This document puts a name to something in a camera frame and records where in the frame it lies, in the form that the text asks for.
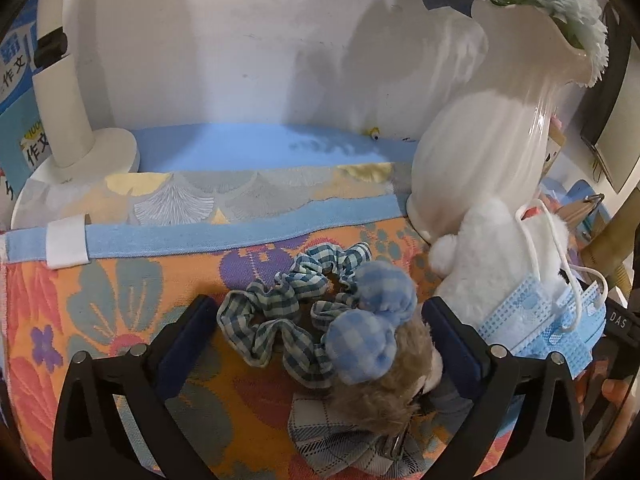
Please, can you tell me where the blue cover workbook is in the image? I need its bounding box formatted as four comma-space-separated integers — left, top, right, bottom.
0, 7, 53, 226

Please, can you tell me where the grey plaid bow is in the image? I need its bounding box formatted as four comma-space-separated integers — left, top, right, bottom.
287, 385, 481, 480

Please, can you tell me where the person's right hand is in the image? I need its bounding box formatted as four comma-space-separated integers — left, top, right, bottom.
601, 376, 628, 406

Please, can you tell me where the blue face mask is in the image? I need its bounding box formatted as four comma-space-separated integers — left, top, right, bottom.
475, 207, 609, 343
512, 305, 603, 377

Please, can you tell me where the bamboo pen holder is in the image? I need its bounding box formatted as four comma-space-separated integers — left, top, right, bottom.
542, 115, 568, 178

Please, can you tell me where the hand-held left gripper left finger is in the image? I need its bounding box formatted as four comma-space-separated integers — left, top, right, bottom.
51, 294, 219, 480

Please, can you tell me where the pink plastic packet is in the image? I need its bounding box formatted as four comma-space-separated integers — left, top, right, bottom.
517, 199, 551, 222

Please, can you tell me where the white plush toy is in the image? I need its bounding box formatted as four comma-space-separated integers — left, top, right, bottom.
430, 195, 581, 311

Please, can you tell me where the black monitor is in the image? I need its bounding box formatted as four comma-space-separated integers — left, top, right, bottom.
580, 5, 637, 193

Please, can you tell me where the white ribbed ceramic vase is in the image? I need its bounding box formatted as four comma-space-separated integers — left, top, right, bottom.
406, 0, 596, 246

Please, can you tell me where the floral tablecloth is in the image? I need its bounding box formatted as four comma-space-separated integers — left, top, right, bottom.
0, 162, 640, 480

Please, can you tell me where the beige coin purse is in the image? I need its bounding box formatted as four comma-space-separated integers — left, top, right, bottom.
555, 195, 608, 241

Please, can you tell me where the white desk lamp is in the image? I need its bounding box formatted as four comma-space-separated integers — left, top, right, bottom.
10, 0, 141, 231

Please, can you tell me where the light blue desk mat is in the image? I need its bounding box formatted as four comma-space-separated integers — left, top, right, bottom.
127, 121, 423, 173

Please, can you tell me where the blue plaid scrunchie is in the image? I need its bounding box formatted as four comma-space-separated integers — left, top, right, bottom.
216, 241, 373, 390

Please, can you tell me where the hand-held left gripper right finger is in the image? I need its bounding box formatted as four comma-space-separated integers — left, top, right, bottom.
421, 296, 586, 480

